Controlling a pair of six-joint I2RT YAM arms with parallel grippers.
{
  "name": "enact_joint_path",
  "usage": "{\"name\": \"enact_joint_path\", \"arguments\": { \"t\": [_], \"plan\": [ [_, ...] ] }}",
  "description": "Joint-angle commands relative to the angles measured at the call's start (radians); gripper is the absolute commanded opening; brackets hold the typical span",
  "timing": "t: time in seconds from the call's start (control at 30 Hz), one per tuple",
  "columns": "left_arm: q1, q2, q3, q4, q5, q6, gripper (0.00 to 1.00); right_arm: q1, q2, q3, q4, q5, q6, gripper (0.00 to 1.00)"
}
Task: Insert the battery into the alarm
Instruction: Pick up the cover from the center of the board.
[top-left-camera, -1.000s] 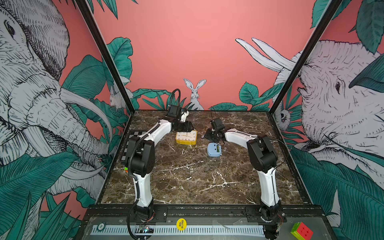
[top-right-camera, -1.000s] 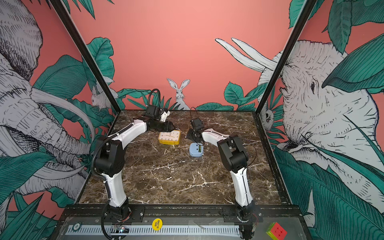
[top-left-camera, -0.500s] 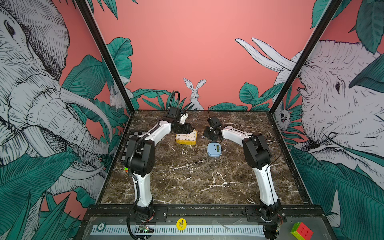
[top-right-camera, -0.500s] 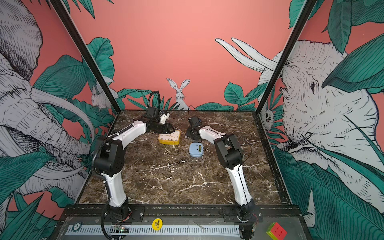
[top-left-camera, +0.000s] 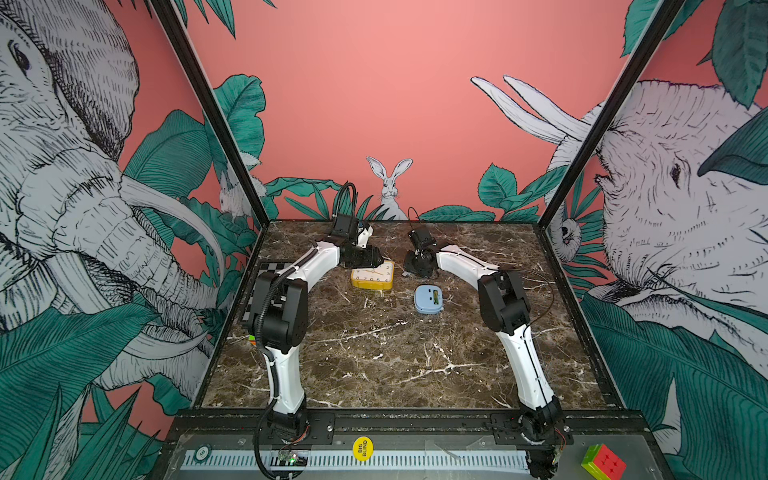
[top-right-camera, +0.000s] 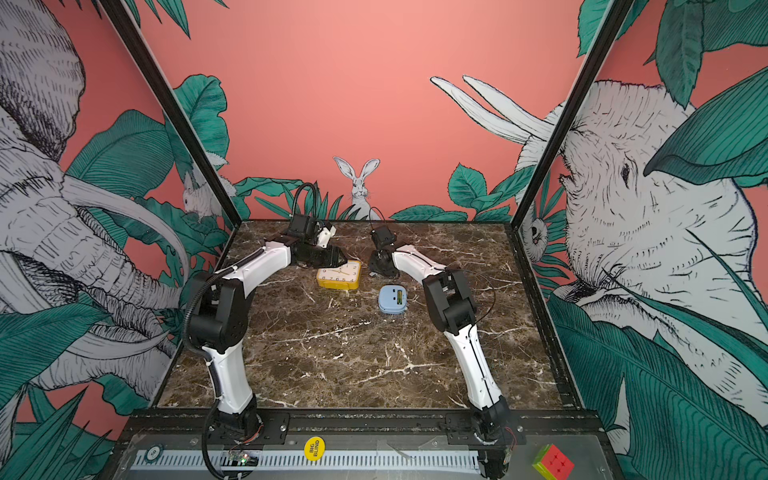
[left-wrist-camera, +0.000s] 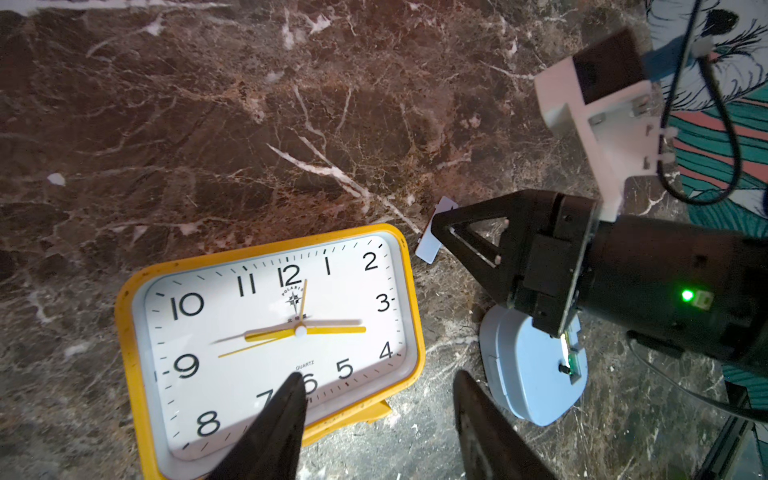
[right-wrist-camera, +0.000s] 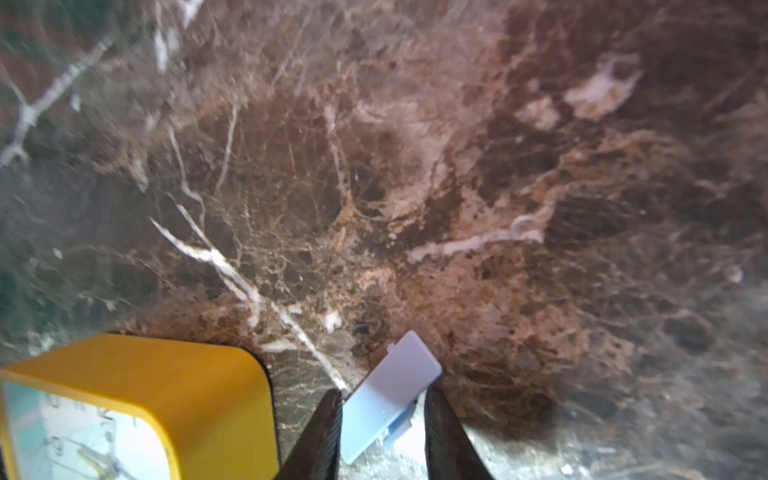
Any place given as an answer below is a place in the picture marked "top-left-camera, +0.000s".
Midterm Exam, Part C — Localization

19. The yellow rectangular alarm clock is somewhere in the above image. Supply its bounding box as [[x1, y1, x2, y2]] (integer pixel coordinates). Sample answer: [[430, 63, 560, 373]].
[[350, 260, 395, 291]]

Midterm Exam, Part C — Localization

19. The light blue small alarm clock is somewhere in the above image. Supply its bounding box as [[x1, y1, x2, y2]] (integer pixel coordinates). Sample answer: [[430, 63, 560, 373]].
[[414, 285, 444, 315]]

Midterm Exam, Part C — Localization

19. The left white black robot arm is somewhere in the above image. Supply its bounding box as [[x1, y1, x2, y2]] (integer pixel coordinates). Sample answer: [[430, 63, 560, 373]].
[[246, 240, 383, 432]]

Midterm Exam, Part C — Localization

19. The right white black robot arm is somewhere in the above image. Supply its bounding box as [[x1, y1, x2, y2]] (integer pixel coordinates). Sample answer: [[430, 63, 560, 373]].
[[405, 226, 562, 445]]

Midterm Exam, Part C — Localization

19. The black white checkerboard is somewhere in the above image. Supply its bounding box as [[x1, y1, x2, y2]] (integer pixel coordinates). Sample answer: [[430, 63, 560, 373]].
[[241, 259, 291, 324]]

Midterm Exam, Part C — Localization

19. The yellow round sticker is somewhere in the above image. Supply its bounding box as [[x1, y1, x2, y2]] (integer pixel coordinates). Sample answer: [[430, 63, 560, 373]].
[[353, 436, 374, 462]]

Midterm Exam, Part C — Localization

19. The small green circuit board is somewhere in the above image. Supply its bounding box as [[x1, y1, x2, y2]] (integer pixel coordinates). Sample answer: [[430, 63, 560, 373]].
[[276, 451, 308, 467]]

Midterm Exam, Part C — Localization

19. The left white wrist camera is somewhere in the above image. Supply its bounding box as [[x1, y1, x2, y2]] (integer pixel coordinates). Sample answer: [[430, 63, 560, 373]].
[[356, 223, 373, 249]]

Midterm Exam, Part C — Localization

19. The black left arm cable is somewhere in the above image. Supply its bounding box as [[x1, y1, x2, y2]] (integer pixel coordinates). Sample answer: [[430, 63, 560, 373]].
[[250, 401, 301, 480]]

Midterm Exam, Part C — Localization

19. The black mounting rail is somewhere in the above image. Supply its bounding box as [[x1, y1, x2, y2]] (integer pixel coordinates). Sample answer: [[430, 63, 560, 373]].
[[166, 408, 653, 447]]

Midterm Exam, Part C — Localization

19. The left black frame post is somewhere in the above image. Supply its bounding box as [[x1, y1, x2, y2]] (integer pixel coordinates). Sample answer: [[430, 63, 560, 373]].
[[151, 0, 270, 227]]

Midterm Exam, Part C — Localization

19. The black frame post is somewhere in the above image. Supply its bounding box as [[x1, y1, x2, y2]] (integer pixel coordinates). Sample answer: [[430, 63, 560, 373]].
[[151, 0, 270, 227], [537, 0, 684, 230]]

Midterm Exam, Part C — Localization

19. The white slotted cable duct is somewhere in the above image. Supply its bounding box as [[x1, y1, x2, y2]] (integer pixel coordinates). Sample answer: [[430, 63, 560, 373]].
[[180, 450, 529, 473]]

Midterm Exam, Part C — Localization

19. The right black frame post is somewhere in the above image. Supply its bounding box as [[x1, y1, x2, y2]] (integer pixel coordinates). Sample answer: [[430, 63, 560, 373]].
[[537, 0, 684, 230]]

